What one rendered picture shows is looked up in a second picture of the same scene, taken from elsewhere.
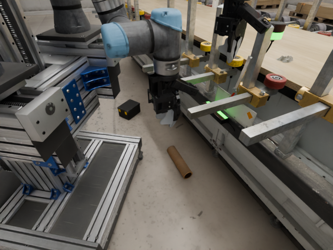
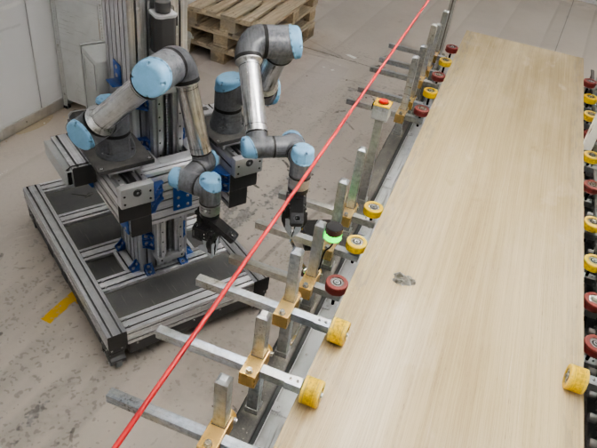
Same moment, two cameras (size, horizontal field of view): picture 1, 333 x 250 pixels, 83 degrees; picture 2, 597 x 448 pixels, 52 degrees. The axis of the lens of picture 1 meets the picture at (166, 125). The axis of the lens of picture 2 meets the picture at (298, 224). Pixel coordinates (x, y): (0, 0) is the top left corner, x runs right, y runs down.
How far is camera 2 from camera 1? 1.86 m
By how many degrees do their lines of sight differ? 31
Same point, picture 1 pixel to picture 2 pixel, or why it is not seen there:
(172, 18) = (205, 184)
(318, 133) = not seen: hidden behind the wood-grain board
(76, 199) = (147, 286)
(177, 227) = (209, 401)
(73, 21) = (222, 123)
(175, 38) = (206, 196)
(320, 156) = not seen: hidden behind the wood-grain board
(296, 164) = (276, 364)
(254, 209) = not seen: outside the picture
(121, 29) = (177, 175)
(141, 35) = (187, 184)
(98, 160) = (200, 267)
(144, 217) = (192, 364)
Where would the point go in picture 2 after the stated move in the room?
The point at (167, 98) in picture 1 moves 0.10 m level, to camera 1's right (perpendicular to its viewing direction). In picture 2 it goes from (201, 230) to (218, 245)
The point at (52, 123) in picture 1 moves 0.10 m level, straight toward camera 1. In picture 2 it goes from (133, 202) to (124, 218)
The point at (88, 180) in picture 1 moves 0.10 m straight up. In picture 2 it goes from (171, 279) to (171, 264)
